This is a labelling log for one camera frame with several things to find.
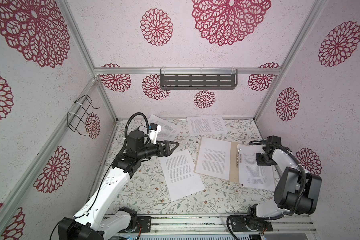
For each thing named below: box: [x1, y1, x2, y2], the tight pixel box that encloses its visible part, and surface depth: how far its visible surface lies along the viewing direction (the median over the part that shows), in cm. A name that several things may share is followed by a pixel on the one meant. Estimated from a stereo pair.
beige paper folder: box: [194, 136, 276, 191], surface depth 97 cm
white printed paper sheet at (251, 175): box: [237, 144, 275, 192], surface depth 93 cm
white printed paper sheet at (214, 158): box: [195, 136, 232, 181], surface depth 100 cm
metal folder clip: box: [236, 148, 242, 168], surface depth 99 cm
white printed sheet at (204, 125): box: [187, 116, 228, 136], surface depth 119 cm
